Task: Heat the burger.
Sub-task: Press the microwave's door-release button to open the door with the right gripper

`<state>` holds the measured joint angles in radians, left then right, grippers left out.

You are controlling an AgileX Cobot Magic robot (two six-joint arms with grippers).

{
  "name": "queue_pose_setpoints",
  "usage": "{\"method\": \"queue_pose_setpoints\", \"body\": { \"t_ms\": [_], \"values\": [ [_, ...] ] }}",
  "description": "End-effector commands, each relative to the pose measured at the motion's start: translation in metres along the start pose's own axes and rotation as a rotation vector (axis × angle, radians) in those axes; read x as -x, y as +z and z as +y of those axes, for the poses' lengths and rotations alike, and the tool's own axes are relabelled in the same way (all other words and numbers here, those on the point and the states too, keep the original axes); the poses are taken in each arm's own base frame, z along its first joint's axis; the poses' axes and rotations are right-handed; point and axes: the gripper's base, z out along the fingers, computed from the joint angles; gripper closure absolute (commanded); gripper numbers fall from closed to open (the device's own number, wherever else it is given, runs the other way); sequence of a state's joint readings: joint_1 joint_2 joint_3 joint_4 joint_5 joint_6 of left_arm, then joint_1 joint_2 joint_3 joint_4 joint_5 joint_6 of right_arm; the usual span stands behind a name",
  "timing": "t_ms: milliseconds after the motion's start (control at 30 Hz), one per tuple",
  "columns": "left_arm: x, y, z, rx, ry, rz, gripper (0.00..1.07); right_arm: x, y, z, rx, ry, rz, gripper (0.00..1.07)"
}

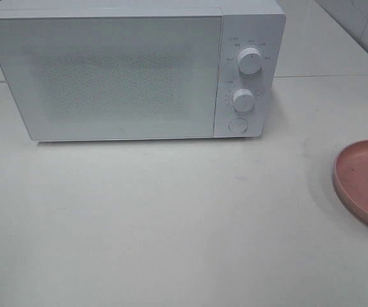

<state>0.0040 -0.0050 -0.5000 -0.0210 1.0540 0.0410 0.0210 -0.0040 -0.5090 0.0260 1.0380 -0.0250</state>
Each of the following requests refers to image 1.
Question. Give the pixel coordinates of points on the white microwave knob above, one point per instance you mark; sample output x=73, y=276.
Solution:
x=249, y=60
x=243, y=100

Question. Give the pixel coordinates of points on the white microwave door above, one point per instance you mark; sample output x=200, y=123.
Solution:
x=99, y=79

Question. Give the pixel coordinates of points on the pink round plate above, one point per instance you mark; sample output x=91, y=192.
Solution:
x=350, y=179

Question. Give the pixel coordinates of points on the round white door button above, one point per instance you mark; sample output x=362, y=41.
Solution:
x=238, y=126

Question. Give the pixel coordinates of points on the upper white microwave knob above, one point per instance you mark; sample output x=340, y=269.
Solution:
x=249, y=60

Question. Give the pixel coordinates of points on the white microwave oven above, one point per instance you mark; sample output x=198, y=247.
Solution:
x=243, y=23

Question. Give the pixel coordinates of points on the lower white microwave knob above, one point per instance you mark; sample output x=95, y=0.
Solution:
x=243, y=100

